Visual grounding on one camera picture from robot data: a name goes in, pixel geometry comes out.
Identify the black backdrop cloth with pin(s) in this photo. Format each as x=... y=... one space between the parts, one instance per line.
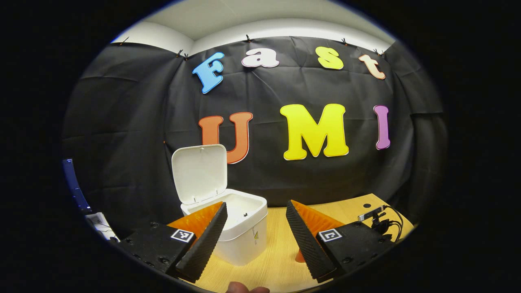
x=142 y=101

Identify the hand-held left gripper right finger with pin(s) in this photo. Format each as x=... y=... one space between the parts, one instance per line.
x=305 y=244

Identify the white side table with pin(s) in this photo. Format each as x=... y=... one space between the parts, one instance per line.
x=99 y=221

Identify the computer monitor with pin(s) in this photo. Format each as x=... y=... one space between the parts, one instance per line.
x=73 y=183

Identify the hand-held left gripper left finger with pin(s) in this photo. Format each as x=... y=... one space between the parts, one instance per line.
x=205 y=244

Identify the white desktop garbage bin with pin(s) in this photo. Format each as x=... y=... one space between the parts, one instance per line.
x=244 y=240

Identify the red pop can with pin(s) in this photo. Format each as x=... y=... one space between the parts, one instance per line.
x=300 y=257

